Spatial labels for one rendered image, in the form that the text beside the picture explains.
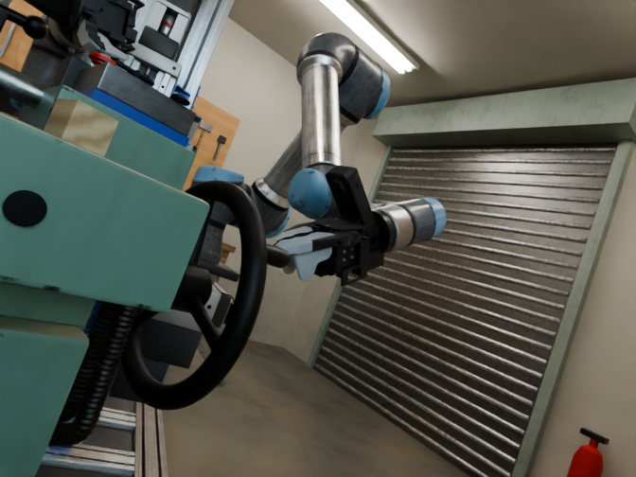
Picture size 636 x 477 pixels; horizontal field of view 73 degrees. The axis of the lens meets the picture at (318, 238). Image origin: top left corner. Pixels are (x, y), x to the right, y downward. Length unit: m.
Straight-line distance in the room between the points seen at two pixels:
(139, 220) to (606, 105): 3.18
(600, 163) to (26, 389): 3.29
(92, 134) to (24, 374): 0.16
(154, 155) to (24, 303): 0.21
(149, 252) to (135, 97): 0.27
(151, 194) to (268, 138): 4.08
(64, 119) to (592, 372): 2.94
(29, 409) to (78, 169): 0.16
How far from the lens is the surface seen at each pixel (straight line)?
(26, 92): 0.49
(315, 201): 0.69
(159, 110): 0.47
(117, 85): 0.46
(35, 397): 0.31
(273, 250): 0.51
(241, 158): 4.14
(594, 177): 3.35
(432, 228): 0.75
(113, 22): 0.75
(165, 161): 0.46
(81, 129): 0.35
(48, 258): 0.20
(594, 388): 3.04
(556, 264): 3.19
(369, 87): 1.03
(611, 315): 3.07
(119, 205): 0.21
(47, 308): 0.31
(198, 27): 1.33
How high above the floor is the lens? 0.89
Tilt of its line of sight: 4 degrees up
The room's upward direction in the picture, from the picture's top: 20 degrees clockwise
